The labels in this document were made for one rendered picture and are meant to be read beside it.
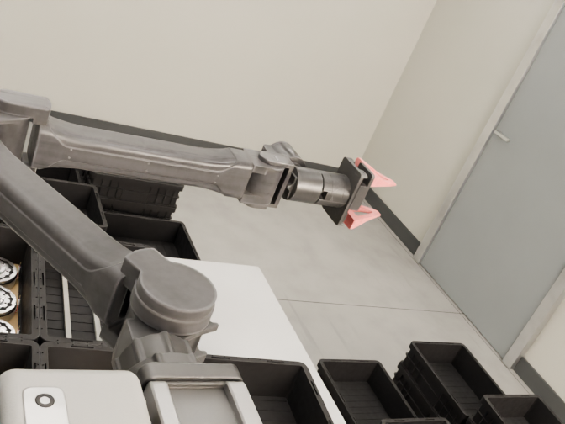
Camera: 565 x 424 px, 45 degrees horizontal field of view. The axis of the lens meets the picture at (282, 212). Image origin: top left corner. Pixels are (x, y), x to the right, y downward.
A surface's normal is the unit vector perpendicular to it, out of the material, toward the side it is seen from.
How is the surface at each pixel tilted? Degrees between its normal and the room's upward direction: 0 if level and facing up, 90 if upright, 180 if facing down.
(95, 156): 90
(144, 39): 90
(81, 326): 0
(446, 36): 90
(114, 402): 0
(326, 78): 90
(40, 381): 0
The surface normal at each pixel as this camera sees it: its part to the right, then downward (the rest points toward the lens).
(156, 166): 0.37, 0.54
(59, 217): 0.33, -0.82
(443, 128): -0.86, -0.13
